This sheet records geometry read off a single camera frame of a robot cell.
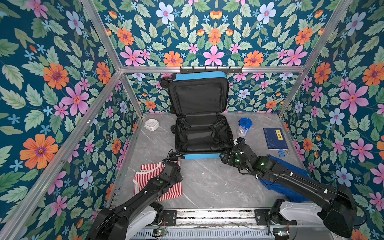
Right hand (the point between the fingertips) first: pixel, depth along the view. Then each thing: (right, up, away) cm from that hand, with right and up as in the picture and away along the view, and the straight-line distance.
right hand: (223, 156), depth 78 cm
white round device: (-49, +17, +30) cm, 60 cm away
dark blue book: (+40, +7, +26) cm, 49 cm away
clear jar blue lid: (+17, +17, +19) cm, 31 cm away
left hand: (-23, -11, +8) cm, 27 cm away
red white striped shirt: (-43, -11, +10) cm, 45 cm away
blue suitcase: (-13, +33, +18) cm, 40 cm away
